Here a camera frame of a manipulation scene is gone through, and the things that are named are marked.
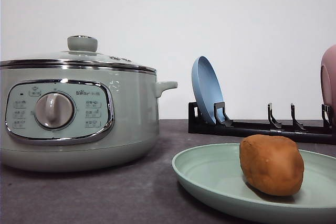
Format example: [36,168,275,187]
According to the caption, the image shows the glass steamer lid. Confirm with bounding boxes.
[0,36,157,73]

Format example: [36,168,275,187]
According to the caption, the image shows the brown potato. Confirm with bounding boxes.
[239,134,305,196]

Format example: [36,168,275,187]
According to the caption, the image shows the blue plate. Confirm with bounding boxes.
[191,56,225,124]

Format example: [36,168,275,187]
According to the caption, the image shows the black plate rack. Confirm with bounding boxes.
[188,102,332,144]

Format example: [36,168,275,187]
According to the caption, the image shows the green electric steamer pot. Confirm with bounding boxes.
[0,64,177,172]

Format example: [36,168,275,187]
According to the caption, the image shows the green plate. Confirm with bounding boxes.
[172,143,336,224]

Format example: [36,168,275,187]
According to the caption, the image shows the pink plate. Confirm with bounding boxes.
[320,44,336,128]

